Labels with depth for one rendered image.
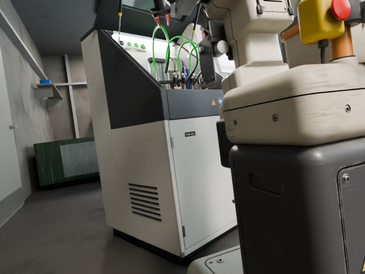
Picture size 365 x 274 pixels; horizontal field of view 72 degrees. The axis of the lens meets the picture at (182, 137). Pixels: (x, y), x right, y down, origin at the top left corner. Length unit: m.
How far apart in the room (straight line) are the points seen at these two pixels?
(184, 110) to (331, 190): 1.06
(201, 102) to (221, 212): 0.68
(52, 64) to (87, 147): 4.66
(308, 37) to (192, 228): 1.18
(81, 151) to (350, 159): 4.37
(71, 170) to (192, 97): 3.48
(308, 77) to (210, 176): 1.18
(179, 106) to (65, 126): 7.29
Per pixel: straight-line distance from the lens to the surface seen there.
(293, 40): 0.65
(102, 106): 1.86
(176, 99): 1.36
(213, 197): 1.56
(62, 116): 8.55
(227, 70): 2.21
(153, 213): 1.53
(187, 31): 2.21
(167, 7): 1.50
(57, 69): 8.79
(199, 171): 1.45
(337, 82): 0.45
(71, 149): 4.62
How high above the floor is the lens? 0.74
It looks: 2 degrees down
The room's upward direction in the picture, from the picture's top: 7 degrees counter-clockwise
